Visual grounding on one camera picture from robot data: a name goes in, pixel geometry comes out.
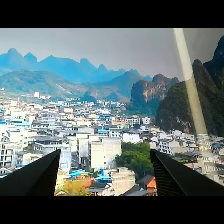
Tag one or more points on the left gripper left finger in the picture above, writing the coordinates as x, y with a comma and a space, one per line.
33, 180

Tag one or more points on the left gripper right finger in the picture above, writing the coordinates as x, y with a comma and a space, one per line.
180, 180

